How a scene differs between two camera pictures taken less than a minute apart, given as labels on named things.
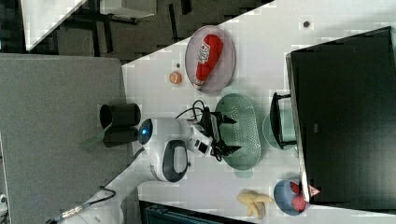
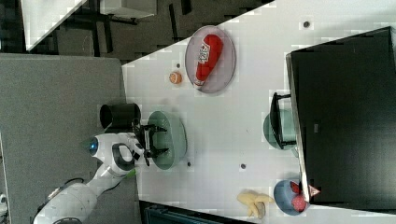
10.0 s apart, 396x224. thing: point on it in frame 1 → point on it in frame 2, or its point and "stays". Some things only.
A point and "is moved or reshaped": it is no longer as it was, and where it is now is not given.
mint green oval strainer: (244, 133) is moved or reshaped
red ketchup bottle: (209, 53) stays
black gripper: (211, 127) → (144, 134)
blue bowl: (283, 194) stays
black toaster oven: (344, 97) stays
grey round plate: (222, 71) stays
